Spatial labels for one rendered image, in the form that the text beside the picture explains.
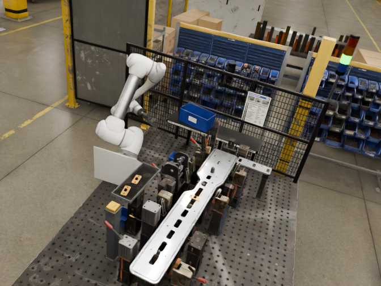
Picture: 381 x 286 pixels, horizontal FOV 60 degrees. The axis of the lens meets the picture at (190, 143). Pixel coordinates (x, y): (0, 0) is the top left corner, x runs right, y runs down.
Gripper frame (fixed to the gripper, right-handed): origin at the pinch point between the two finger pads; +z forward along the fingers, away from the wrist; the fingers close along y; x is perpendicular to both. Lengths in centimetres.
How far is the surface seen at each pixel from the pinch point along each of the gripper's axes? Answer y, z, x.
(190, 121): -1.4, 24.8, -23.9
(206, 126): -4.4, 39.8, -28.9
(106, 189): -23, 23, 69
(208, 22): 240, -202, -258
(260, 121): 0, 72, -65
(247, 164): -9, 91, -25
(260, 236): -11, 136, 13
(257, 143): 8, 82, -50
